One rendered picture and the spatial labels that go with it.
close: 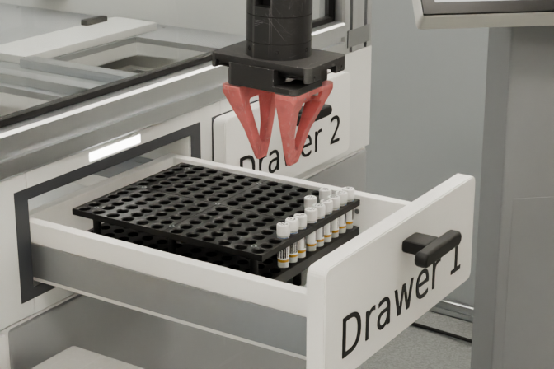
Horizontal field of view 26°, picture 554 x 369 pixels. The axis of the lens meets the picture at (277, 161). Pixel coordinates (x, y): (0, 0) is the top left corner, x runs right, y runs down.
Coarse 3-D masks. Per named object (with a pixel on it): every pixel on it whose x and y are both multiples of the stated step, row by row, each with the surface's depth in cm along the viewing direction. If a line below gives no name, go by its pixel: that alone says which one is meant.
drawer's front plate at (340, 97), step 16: (336, 80) 157; (336, 96) 158; (256, 112) 142; (336, 112) 158; (224, 128) 137; (240, 128) 140; (272, 128) 146; (320, 128) 155; (224, 144) 138; (240, 144) 140; (272, 144) 146; (304, 144) 153; (320, 144) 156; (336, 144) 160; (224, 160) 138; (256, 160) 144; (304, 160) 153; (320, 160) 157; (288, 176) 151
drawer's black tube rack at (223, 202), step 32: (128, 192) 122; (160, 192) 121; (192, 192) 121; (224, 192) 122; (256, 192) 122; (288, 192) 121; (96, 224) 117; (128, 224) 113; (160, 224) 113; (192, 224) 113; (224, 224) 113; (256, 224) 113; (192, 256) 113; (224, 256) 113; (320, 256) 114
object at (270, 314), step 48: (96, 192) 125; (48, 240) 114; (96, 240) 111; (96, 288) 112; (144, 288) 109; (192, 288) 105; (240, 288) 103; (288, 288) 100; (240, 336) 104; (288, 336) 101
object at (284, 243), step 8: (344, 208) 117; (352, 208) 118; (328, 216) 115; (336, 216) 116; (312, 224) 113; (320, 224) 113; (304, 232) 111; (272, 240) 109; (280, 240) 109; (288, 240) 109; (296, 240) 110; (256, 248) 107; (264, 248) 108; (272, 248) 107; (280, 248) 108; (248, 256) 106; (256, 256) 106; (264, 256) 106
